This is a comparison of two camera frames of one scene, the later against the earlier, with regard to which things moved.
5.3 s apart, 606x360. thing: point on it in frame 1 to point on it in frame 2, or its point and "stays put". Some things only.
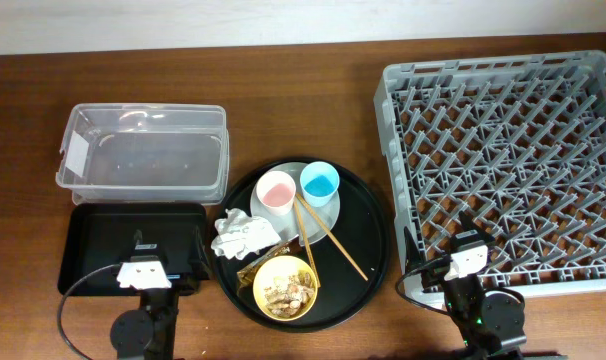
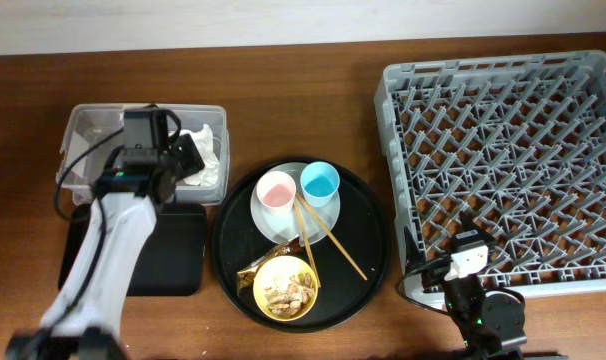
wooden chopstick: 307,243 stays put
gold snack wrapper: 246,276 stays put
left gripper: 189,282 to 191,159
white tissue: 240,235 to 202,138
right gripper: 434,272 stays put
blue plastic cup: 319,183 stays put
